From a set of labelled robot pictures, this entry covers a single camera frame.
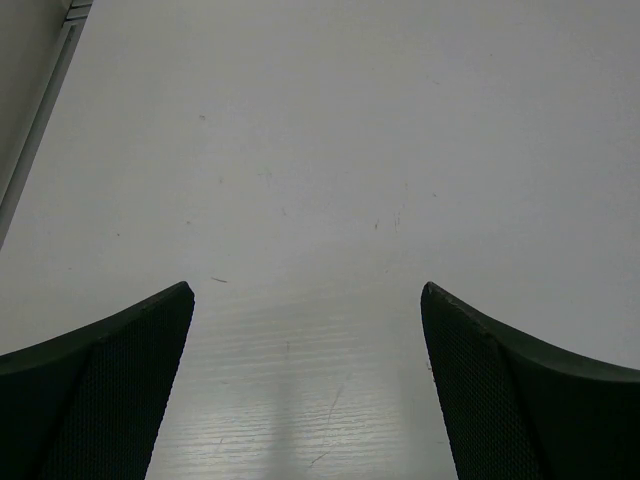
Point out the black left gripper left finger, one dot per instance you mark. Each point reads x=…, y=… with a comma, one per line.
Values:
x=88, y=404

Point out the aluminium table edge rail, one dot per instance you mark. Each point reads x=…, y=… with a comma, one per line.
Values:
x=38, y=41

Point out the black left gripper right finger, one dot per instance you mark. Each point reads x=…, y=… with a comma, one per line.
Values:
x=516, y=407

